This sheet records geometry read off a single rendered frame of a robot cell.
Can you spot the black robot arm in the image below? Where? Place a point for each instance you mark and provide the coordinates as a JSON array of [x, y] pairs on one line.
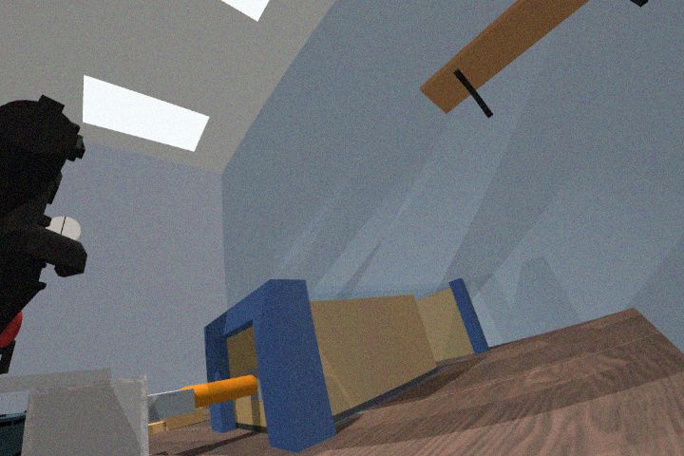
[[36, 139]]

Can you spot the blue inverted u-shaped frame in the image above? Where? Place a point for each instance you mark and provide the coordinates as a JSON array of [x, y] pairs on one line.
[[286, 407]]

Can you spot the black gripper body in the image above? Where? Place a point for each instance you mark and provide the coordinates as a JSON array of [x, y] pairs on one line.
[[26, 245]]

